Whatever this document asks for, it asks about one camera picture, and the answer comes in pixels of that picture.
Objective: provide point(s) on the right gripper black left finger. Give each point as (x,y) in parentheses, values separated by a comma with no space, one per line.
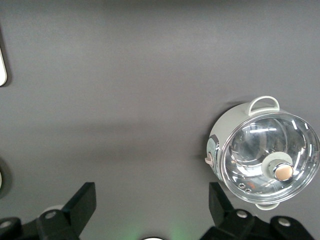
(80,205)

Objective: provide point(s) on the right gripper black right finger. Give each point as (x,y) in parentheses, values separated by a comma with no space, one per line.
(220,207)

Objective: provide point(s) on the beige round plate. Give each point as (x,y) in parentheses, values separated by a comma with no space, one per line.
(0,180)

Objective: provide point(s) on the beige rectangular rabbit tray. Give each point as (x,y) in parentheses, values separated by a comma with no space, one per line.
(2,72)

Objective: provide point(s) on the glass pot lid with knob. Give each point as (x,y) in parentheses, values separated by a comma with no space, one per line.
(250,155)

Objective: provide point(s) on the steel pot with glass lid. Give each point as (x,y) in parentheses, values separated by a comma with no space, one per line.
(225,125)

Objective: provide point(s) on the dark grey table mat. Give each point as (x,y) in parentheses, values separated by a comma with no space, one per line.
(125,100)

